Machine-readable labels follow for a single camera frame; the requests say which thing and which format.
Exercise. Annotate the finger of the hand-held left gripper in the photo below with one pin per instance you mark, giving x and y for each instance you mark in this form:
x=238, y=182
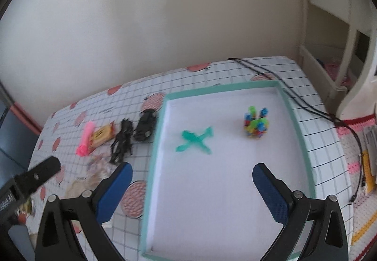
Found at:
x=38, y=175

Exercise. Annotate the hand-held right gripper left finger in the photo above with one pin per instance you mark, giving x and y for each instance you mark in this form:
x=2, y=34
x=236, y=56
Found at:
x=115, y=190

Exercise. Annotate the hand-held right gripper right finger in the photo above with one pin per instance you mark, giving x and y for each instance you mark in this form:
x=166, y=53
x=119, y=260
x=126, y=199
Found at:
x=269, y=190

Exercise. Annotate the clear plastic bag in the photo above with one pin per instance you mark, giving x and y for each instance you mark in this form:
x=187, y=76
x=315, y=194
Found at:
x=97, y=169

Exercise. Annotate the teal rimmed white tray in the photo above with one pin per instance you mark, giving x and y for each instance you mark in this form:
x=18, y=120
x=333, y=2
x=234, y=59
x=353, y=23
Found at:
x=221, y=190

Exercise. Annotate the pink hair roller clip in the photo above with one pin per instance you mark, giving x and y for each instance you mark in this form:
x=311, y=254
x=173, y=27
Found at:
x=86, y=137

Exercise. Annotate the black toy car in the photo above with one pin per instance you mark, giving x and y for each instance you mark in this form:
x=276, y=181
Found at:
x=144, y=127

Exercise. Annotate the black action figure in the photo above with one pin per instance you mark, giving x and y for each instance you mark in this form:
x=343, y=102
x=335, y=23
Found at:
x=120, y=143

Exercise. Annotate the yellow red snack packet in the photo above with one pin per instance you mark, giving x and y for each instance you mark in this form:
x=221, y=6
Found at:
x=101, y=134

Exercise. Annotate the colourful building block toy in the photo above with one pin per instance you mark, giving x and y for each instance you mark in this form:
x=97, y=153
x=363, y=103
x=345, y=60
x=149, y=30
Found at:
x=255, y=127

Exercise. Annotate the green plastic toy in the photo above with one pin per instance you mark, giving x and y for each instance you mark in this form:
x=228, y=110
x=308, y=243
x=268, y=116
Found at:
x=194, y=139

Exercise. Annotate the yellow pencil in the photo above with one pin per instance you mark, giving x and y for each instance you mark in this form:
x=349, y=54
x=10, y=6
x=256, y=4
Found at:
x=367, y=172

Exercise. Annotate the checked fruit print tablecloth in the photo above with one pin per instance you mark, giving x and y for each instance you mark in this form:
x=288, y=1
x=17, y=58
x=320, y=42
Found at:
x=206, y=78

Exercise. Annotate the white shelf unit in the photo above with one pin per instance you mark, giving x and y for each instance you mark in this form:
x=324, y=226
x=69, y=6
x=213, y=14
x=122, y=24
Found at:
x=353, y=14

